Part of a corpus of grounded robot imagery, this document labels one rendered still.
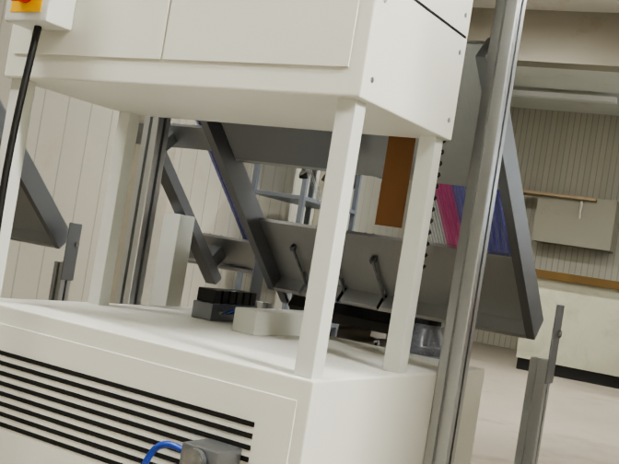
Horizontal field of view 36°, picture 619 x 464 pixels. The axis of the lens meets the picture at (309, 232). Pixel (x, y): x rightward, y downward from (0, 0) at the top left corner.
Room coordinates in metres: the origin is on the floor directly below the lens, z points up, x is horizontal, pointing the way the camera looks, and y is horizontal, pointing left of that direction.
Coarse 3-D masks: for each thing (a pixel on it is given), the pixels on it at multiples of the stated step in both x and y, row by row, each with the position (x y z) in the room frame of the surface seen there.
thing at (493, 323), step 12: (276, 288) 2.37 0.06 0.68; (288, 288) 2.36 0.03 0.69; (300, 288) 2.35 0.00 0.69; (336, 300) 2.28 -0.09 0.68; (348, 300) 2.27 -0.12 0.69; (360, 300) 2.25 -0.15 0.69; (372, 300) 2.24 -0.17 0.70; (384, 300) 2.23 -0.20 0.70; (420, 312) 2.17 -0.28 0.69; (432, 312) 2.16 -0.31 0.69; (444, 312) 2.15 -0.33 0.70; (480, 324) 2.09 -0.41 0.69; (492, 324) 2.08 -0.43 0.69; (504, 324) 2.07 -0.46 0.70; (516, 324) 2.06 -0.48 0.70; (516, 336) 2.05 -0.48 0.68
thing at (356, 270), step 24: (288, 240) 2.28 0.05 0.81; (312, 240) 2.23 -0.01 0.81; (360, 240) 2.15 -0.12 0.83; (384, 240) 2.11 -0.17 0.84; (288, 264) 2.35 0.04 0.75; (360, 264) 2.21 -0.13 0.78; (384, 264) 2.17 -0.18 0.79; (432, 264) 2.09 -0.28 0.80; (504, 264) 1.97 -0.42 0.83; (360, 288) 2.27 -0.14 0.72; (432, 288) 2.14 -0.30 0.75; (504, 288) 2.03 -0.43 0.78; (480, 312) 2.12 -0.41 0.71; (504, 312) 2.08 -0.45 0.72
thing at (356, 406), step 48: (96, 336) 1.44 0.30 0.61; (144, 336) 1.43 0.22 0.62; (192, 336) 1.54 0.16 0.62; (240, 336) 1.66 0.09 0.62; (288, 336) 1.81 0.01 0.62; (240, 384) 1.30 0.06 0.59; (288, 384) 1.26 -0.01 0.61; (336, 384) 1.30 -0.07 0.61; (384, 384) 1.42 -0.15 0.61; (432, 384) 1.58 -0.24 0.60; (480, 384) 1.78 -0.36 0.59; (336, 432) 1.31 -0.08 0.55; (384, 432) 1.45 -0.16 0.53
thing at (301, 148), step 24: (480, 48) 1.63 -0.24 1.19; (480, 96) 1.70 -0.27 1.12; (456, 120) 1.77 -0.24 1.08; (240, 144) 2.06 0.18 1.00; (264, 144) 2.02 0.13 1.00; (288, 144) 1.98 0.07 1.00; (312, 144) 1.95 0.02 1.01; (360, 144) 1.93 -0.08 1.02; (384, 144) 1.90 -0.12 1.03; (456, 144) 1.81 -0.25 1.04; (312, 168) 2.06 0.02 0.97; (360, 168) 1.99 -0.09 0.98; (456, 168) 1.85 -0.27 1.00
